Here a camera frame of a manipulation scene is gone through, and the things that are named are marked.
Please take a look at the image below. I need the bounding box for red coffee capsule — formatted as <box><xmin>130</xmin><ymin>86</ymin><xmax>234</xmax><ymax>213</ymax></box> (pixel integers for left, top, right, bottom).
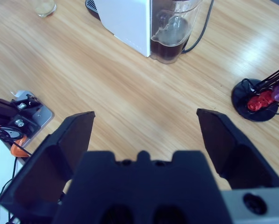
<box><xmin>258</xmin><ymin>90</ymin><xmax>275</xmax><ymax>105</ymax></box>
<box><xmin>247</xmin><ymin>96</ymin><xmax>262</xmax><ymax>112</ymax></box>

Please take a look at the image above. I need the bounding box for clear water tank dark lid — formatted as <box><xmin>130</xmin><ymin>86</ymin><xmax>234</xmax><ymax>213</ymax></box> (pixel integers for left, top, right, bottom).
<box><xmin>150</xmin><ymin>0</ymin><xmax>202</xmax><ymax>64</ymax></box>

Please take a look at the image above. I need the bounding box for grey camera mount plate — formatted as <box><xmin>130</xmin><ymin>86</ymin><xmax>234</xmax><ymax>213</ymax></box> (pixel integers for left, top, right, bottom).
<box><xmin>12</xmin><ymin>90</ymin><xmax>55</xmax><ymax>148</ymax></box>

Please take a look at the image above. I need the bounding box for white capsule coffee machine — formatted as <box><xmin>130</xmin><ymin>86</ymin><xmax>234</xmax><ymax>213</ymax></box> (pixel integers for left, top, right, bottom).
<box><xmin>85</xmin><ymin>0</ymin><xmax>152</xmax><ymax>58</ymax></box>

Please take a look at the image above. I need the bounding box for white paper tag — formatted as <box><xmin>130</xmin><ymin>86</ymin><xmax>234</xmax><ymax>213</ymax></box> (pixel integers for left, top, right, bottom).
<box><xmin>10</xmin><ymin>90</ymin><xmax>26</xmax><ymax>99</ymax></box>

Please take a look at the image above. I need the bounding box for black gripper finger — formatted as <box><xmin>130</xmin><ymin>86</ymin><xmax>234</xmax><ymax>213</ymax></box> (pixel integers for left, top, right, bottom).
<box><xmin>196</xmin><ymin>108</ymin><xmax>279</xmax><ymax>190</ymax></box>
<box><xmin>0</xmin><ymin>111</ymin><xmax>95</xmax><ymax>221</ymax></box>

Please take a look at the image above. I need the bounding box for clear drinking glass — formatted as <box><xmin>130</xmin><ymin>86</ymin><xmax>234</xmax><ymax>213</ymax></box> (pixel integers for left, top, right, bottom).
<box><xmin>35</xmin><ymin>0</ymin><xmax>57</xmax><ymax>18</ymax></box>

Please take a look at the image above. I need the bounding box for black machine power cable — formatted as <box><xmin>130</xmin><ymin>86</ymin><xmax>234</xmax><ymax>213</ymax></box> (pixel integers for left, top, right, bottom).
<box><xmin>181</xmin><ymin>0</ymin><xmax>215</xmax><ymax>54</ymax></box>

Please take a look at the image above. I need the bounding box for orange plastic clip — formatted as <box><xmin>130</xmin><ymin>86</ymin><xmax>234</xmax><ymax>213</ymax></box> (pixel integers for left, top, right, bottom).
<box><xmin>10</xmin><ymin>137</ymin><xmax>30</xmax><ymax>157</ymax></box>

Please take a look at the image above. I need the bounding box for black mount cable bundle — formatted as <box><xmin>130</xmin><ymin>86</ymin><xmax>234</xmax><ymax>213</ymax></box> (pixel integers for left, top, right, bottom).
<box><xmin>0</xmin><ymin>122</ymin><xmax>34</xmax><ymax>224</ymax></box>

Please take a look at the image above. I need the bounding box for black wire capsule holder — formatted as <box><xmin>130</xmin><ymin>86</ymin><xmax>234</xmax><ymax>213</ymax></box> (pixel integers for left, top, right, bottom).
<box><xmin>231</xmin><ymin>62</ymin><xmax>279</xmax><ymax>123</ymax></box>

